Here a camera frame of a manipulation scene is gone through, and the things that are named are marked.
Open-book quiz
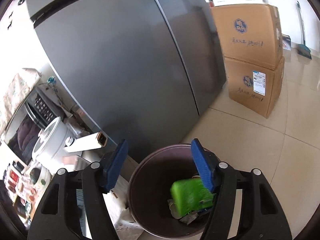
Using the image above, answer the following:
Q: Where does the cream air fryer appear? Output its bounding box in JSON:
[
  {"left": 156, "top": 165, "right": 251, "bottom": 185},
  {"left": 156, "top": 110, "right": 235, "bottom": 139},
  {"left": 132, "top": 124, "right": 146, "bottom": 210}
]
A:
[{"left": 12, "top": 160, "right": 25, "bottom": 174}]

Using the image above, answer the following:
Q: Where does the cardboard box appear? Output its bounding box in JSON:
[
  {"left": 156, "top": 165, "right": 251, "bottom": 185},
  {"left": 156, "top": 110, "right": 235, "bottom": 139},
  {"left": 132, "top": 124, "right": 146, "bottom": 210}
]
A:
[
  {"left": 211, "top": 4, "right": 283, "bottom": 69},
  {"left": 225, "top": 57, "right": 285, "bottom": 118}
]

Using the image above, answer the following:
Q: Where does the black microwave oven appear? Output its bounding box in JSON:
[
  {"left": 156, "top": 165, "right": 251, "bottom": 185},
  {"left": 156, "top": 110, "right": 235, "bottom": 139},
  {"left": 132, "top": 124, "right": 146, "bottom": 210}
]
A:
[{"left": 4, "top": 83, "right": 66, "bottom": 164}]

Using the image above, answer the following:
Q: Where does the white bowl green handle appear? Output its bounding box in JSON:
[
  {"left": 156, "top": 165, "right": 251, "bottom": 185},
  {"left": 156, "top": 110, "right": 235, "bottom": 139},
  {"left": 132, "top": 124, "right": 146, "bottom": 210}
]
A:
[{"left": 35, "top": 166, "right": 50, "bottom": 186}]

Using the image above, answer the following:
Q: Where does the lower cardboard box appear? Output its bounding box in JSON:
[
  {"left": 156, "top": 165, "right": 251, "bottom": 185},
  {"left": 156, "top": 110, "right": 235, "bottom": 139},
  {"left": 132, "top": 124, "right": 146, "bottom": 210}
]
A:
[{"left": 225, "top": 57, "right": 285, "bottom": 118}]

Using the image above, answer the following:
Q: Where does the dark green pumpkin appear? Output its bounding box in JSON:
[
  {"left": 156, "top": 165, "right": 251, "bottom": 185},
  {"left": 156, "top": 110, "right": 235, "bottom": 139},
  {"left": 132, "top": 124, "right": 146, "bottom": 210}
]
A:
[{"left": 30, "top": 167, "right": 41, "bottom": 185}]

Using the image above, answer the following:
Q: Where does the red label jar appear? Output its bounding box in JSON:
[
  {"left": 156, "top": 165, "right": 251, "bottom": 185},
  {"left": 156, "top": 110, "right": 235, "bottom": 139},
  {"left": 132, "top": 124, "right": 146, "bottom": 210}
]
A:
[{"left": 8, "top": 170, "right": 19, "bottom": 187}]

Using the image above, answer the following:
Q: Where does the light blue milk carton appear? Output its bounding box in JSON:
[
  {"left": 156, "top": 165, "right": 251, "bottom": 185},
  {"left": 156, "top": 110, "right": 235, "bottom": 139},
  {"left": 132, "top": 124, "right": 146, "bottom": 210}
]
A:
[{"left": 76, "top": 189, "right": 86, "bottom": 236}]

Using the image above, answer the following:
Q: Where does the floral tablecloth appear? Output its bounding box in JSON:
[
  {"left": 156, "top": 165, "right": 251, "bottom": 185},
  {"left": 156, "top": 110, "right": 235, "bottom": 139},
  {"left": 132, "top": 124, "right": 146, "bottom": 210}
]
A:
[{"left": 85, "top": 176, "right": 143, "bottom": 239}]

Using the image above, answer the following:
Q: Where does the dark purple trash bin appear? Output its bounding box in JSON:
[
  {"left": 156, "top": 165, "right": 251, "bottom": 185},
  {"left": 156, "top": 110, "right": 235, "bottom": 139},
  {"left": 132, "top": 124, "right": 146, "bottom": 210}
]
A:
[{"left": 127, "top": 144, "right": 209, "bottom": 239}]

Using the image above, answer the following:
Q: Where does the teal broom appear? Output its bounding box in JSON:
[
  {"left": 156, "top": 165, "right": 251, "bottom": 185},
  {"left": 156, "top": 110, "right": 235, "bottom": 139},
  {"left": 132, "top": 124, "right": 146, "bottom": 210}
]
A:
[{"left": 297, "top": 1, "right": 312, "bottom": 60}]

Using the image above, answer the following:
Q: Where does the grey two-door refrigerator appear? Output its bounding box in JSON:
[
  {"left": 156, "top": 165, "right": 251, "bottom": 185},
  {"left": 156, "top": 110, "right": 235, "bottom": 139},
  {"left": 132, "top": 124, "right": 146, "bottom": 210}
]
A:
[{"left": 26, "top": 0, "right": 226, "bottom": 162}]

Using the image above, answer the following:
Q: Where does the green snack packet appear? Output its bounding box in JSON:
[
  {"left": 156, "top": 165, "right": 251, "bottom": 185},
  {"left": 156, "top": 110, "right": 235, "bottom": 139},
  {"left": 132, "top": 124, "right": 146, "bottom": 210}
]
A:
[{"left": 170, "top": 177, "right": 216, "bottom": 217}]

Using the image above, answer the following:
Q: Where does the floral microwave cover cloth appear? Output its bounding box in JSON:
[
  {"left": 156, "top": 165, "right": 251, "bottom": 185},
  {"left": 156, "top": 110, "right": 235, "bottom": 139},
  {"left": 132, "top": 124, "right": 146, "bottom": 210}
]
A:
[{"left": 1, "top": 68, "right": 41, "bottom": 135}]

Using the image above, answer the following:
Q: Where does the upper cardboard box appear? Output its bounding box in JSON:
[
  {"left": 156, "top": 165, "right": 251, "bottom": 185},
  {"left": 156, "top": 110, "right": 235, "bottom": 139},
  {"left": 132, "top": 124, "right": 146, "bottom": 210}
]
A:
[{"left": 211, "top": 4, "right": 283, "bottom": 69}]

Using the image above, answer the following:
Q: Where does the white electric cooking pot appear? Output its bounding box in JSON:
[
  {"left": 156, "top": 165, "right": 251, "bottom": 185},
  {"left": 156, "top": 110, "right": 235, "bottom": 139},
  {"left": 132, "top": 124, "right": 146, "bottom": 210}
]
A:
[{"left": 31, "top": 115, "right": 109, "bottom": 160}]

